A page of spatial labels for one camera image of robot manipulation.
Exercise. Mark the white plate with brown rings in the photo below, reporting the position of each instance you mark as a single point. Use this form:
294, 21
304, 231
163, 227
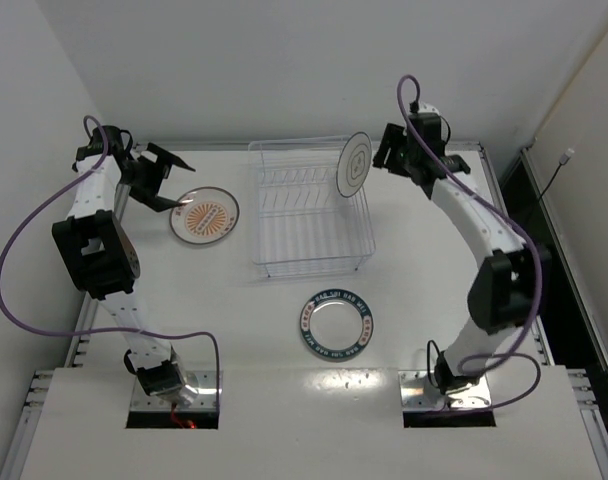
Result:
354, 164

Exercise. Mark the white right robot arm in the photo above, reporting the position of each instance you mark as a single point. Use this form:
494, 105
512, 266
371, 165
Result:
505, 296

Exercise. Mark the clear wire dish rack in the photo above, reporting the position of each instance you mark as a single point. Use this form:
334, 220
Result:
301, 225

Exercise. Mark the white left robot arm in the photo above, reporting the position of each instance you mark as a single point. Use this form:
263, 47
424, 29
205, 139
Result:
101, 259

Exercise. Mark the dark green rimmed plate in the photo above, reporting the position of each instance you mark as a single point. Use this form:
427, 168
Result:
336, 324

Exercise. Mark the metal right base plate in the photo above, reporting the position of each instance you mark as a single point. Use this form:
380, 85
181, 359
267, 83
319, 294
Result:
419, 396

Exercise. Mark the orange sunburst pattern plate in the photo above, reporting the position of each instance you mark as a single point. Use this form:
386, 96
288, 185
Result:
204, 216

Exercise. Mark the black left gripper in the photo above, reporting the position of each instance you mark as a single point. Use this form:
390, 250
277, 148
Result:
144, 176

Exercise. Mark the metal base plate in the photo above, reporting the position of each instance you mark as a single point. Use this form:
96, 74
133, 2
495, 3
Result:
419, 396
198, 396

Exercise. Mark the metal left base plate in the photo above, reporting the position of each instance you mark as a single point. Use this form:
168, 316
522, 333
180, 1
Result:
198, 396

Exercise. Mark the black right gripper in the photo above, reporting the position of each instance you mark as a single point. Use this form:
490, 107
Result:
389, 148

